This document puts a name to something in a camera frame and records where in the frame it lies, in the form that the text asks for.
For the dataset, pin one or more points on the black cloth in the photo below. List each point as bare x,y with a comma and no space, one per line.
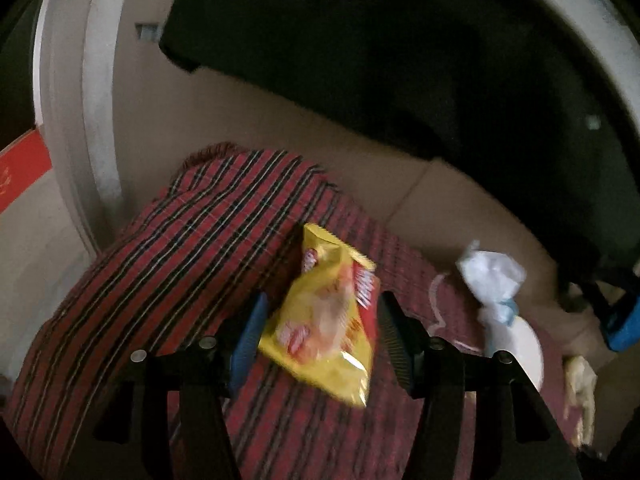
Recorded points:
350,60

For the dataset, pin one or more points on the white door frame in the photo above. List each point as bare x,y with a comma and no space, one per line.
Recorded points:
100,110

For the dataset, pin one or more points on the yellow snack packet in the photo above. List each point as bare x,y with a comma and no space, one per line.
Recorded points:
320,320

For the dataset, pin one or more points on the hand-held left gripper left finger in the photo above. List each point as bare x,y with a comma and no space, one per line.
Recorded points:
247,345

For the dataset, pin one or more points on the red plaid blanket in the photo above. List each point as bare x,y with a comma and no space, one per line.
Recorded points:
175,260

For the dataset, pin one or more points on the red cardboard box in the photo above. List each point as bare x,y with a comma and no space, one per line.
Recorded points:
22,170

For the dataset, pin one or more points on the pale yellowish plastic bag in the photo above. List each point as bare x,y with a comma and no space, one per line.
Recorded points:
580,385

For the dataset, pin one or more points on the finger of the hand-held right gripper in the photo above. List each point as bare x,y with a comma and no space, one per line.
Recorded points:
620,325

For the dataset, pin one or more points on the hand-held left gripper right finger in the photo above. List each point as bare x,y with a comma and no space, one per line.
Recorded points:
396,345

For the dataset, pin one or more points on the crumpled white paper wad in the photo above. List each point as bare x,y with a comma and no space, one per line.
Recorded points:
492,270

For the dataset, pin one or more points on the beige sofa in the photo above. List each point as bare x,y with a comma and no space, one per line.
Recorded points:
300,140

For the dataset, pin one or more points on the white disc with yellow rim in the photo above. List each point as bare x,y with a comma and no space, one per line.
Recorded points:
525,352

